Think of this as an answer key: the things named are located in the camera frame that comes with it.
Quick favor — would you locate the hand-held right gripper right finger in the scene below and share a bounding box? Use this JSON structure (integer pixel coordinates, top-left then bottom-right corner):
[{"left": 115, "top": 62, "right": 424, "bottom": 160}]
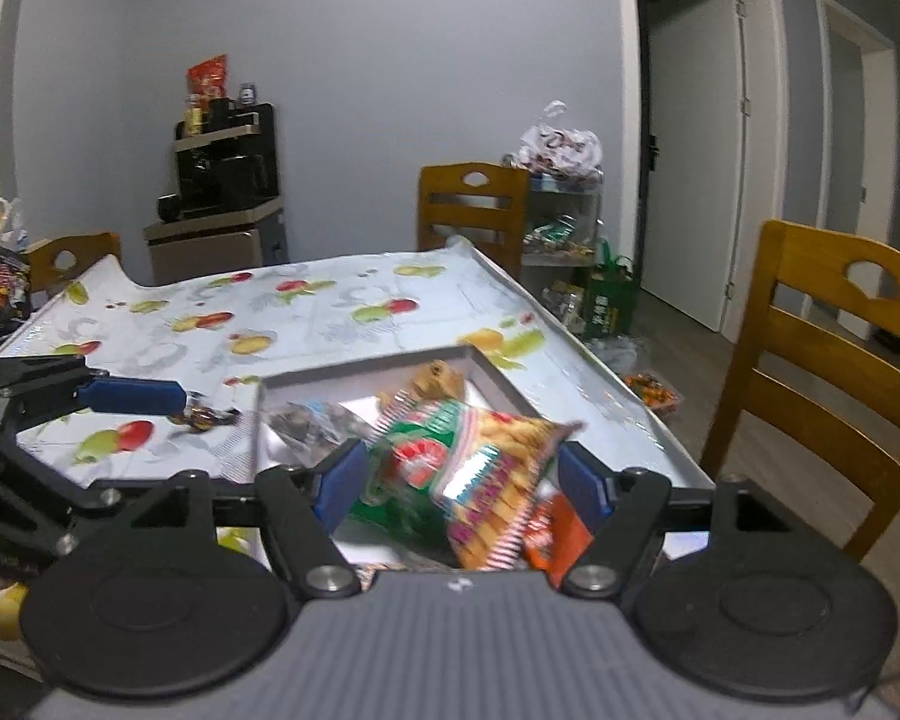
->
[{"left": 557, "top": 444, "right": 818, "bottom": 601}]

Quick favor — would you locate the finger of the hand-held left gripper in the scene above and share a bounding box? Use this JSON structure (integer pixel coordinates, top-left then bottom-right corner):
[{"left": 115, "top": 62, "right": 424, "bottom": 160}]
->
[
  {"left": 0, "top": 420, "right": 155, "bottom": 563},
  {"left": 0, "top": 355, "right": 190, "bottom": 421}
]

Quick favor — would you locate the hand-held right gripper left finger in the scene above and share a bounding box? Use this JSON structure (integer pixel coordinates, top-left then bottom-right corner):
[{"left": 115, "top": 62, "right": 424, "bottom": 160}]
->
[{"left": 116, "top": 441, "right": 368, "bottom": 601}]

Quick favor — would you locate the orange foil snack packet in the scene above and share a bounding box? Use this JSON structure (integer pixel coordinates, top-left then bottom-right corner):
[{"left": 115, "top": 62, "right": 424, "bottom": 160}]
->
[{"left": 525, "top": 491, "right": 595, "bottom": 572}]

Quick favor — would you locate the clear bag of seeds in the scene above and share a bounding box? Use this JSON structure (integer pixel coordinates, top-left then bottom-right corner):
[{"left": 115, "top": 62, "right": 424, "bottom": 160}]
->
[{"left": 264, "top": 399, "right": 380, "bottom": 470}]

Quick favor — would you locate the brown foil candy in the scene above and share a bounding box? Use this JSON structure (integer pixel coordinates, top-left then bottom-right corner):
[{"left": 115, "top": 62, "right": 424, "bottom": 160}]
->
[{"left": 171, "top": 403, "right": 241, "bottom": 432}]

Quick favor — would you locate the green snack bag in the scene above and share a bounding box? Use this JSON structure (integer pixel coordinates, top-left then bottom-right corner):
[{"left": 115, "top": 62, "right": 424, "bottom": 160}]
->
[{"left": 349, "top": 397, "right": 586, "bottom": 571}]

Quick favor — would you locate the grey cardboard box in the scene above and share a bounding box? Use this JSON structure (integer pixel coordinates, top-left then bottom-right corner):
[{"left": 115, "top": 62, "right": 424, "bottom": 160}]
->
[{"left": 253, "top": 343, "right": 717, "bottom": 567}]

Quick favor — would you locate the peanut bag with orange top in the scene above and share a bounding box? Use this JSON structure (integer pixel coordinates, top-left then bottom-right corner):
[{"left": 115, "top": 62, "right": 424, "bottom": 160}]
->
[{"left": 409, "top": 360, "right": 470, "bottom": 402}]

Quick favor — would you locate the tray of orange snacks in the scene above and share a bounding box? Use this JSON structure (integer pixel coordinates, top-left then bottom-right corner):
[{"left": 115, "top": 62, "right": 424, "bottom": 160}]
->
[{"left": 622, "top": 369, "right": 682, "bottom": 415}]

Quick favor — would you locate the wooden chair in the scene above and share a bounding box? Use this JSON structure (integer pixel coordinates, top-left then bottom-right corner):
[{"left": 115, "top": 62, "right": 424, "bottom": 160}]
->
[
  {"left": 418, "top": 162, "right": 532, "bottom": 278},
  {"left": 701, "top": 220, "right": 900, "bottom": 563},
  {"left": 26, "top": 232, "right": 123, "bottom": 301}
]

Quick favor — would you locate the clear bag of packets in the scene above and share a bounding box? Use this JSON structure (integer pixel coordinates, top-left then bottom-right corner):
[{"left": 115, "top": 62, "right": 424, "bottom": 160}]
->
[{"left": 541, "top": 281, "right": 587, "bottom": 331}]

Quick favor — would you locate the green tote bag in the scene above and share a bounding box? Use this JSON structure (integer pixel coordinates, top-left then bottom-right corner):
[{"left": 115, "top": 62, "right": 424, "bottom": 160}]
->
[{"left": 583, "top": 240, "right": 641, "bottom": 337}]

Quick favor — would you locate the fruit print tablecloth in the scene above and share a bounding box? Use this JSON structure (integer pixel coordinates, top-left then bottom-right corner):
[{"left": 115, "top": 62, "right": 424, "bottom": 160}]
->
[{"left": 0, "top": 236, "right": 717, "bottom": 661}]

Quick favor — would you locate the storage shelf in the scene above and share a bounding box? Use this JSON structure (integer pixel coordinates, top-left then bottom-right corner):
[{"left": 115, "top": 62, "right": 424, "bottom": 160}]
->
[{"left": 521, "top": 169, "right": 605, "bottom": 278}]

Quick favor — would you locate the red snack bag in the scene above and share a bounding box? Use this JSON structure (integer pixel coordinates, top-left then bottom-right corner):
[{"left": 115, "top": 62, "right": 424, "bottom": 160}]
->
[{"left": 187, "top": 54, "right": 230, "bottom": 100}]

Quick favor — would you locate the white door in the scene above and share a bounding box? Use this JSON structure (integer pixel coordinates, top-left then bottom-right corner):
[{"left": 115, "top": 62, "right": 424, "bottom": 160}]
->
[
  {"left": 645, "top": 0, "right": 747, "bottom": 335},
  {"left": 825, "top": 7, "right": 897, "bottom": 342}
]

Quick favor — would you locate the white plastic bag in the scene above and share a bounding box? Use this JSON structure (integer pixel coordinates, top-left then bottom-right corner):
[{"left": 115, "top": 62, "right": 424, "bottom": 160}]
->
[{"left": 516, "top": 100, "right": 603, "bottom": 173}]

